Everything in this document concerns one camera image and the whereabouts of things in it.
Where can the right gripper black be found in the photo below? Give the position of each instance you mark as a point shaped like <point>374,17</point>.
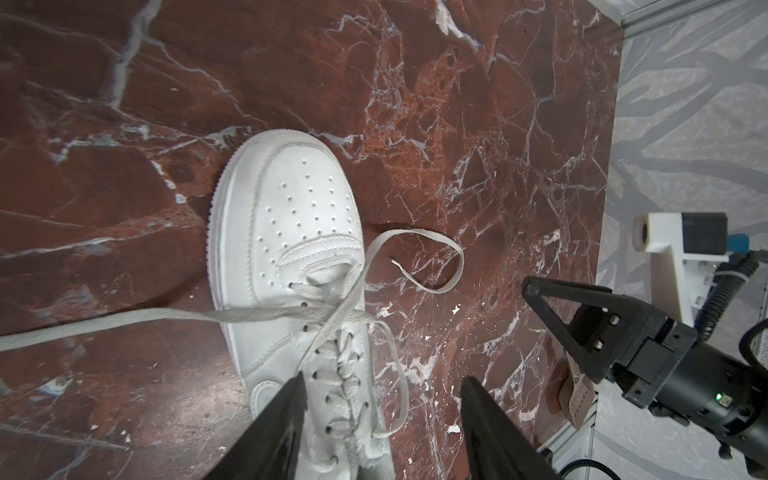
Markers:
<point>608,334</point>

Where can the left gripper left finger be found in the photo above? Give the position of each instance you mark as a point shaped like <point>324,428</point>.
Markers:
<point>269,448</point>

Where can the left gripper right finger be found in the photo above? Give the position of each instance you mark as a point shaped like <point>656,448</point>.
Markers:
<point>496,448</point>

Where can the white sneaker shoe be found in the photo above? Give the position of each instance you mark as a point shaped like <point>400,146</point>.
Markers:
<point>285,231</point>

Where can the brown slotted litter scoop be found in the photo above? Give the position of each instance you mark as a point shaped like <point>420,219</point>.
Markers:
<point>577,395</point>

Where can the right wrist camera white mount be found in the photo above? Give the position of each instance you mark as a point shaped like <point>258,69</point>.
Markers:
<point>686,249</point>

